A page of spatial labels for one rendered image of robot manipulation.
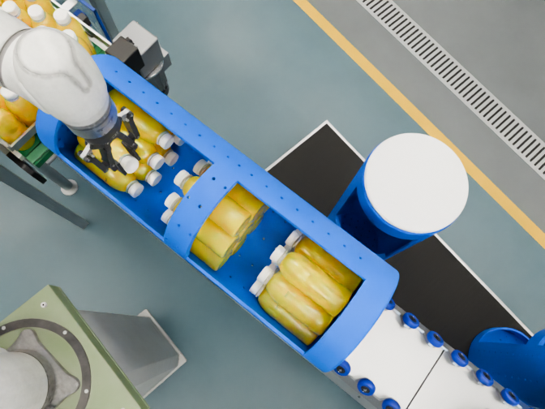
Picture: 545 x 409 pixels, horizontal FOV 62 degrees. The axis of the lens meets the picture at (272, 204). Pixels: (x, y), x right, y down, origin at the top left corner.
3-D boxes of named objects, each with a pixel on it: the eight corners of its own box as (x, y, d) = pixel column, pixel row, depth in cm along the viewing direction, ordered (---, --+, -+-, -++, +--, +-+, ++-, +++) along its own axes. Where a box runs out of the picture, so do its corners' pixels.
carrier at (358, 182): (326, 204, 209) (310, 263, 201) (375, 120, 125) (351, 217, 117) (385, 221, 208) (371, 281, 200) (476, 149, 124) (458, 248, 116)
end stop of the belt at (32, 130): (17, 151, 126) (11, 147, 123) (15, 149, 126) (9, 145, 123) (117, 54, 135) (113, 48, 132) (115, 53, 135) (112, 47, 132)
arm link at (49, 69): (126, 90, 76) (60, 57, 77) (96, 32, 61) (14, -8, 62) (90, 143, 74) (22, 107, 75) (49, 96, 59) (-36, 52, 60)
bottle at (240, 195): (263, 202, 104) (205, 157, 106) (246, 226, 105) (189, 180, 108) (271, 200, 111) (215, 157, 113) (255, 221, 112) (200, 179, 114)
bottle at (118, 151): (77, 121, 109) (117, 149, 100) (103, 122, 115) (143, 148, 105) (74, 148, 112) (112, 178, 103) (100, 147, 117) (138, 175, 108)
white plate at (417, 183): (378, 120, 123) (376, 122, 125) (354, 214, 116) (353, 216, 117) (477, 148, 122) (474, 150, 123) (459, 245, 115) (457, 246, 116)
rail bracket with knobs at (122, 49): (126, 87, 138) (117, 68, 128) (109, 74, 139) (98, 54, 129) (148, 65, 140) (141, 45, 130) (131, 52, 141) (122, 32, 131)
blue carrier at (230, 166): (319, 363, 115) (332, 385, 88) (70, 161, 127) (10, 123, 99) (384, 274, 120) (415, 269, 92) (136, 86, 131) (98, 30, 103)
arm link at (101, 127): (121, 99, 76) (130, 114, 82) (81, 68, 77) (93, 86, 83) (82, 138, 74) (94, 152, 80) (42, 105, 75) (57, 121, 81)
